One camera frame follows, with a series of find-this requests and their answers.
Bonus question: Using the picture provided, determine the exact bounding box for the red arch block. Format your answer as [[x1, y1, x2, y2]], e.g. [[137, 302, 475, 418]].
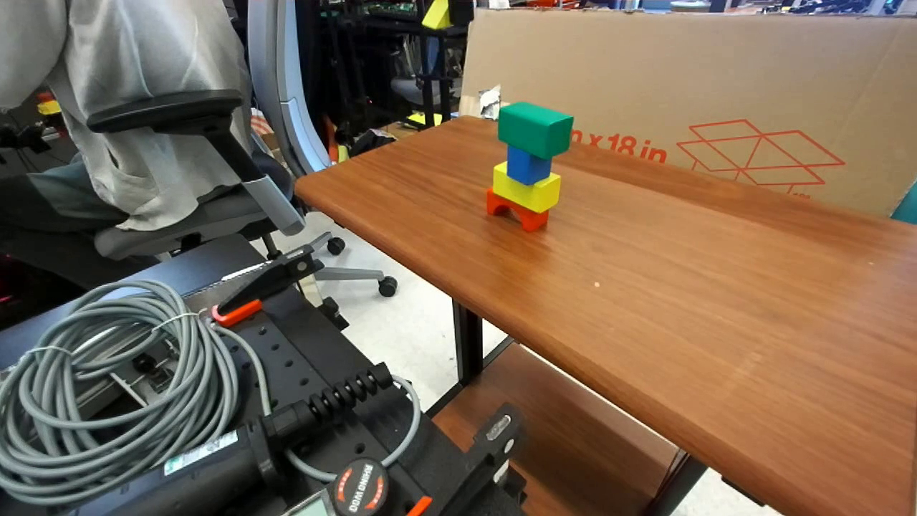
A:
[[483, 190, 553, 235]]

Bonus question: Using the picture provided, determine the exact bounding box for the yellow rectangular block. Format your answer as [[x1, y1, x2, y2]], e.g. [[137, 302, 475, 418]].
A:
[[490, 160, 563, 215]]

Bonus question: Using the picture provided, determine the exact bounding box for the blue cube block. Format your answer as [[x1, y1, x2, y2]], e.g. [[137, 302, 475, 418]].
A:
[[503, 143, 555, 190]]

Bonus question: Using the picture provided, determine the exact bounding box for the green rectangular block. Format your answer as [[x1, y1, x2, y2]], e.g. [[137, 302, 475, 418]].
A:
[[495, 100, 576, 165]]

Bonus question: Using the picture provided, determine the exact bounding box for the black table leg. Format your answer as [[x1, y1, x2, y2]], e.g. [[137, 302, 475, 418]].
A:
[[449, 299, 486, 388]]

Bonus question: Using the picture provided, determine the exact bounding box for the white paper label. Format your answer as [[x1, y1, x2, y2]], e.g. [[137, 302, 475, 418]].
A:
[[475, 84, 503, 120]]

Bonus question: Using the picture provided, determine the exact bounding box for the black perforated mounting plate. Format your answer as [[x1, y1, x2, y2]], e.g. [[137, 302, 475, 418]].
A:
[[227, 284, 425, 456]]

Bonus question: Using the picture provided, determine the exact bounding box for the black background rack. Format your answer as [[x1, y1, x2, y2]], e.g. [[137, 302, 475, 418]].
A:
[[313, 0, 473, 149]]

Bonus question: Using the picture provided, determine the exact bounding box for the wooden lower shelf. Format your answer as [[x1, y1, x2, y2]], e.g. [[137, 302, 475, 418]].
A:
[[429, 342, 685, 516]]

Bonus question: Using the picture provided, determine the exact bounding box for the large cardboard box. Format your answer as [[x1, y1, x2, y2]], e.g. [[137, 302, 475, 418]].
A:
[[457, 10, 917, 222]]

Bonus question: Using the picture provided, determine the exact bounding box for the black diagonal table brace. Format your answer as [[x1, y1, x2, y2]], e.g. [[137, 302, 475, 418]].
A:
[[645, 450, 711, 516]]

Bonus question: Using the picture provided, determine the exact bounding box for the grey office chair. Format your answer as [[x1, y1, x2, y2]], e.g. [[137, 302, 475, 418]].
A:
[[0, 0, 402, 299]]

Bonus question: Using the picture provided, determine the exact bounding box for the person in grey hoodie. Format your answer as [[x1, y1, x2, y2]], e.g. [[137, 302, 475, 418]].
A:
[[0, 0, 290, 261]]

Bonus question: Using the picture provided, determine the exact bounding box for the teal object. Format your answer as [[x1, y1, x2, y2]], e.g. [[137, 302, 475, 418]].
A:
[[892, 180, 917, 231]]

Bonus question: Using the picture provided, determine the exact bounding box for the black clamp with orange handle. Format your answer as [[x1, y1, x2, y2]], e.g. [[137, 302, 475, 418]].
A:
[[208, 251, 326, 329]]

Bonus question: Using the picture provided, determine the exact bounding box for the black mounting bracket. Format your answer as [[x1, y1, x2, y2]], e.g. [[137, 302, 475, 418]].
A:
[[439, 401, 531, 516]]

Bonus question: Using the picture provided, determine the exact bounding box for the black knob with orange ring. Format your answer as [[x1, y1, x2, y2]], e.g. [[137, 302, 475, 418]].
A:
[[326, 460, 393, 516]]

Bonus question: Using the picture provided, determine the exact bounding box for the grey coiled cable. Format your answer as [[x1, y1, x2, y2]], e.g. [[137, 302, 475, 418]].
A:
[[0, 278, 241, 509]]

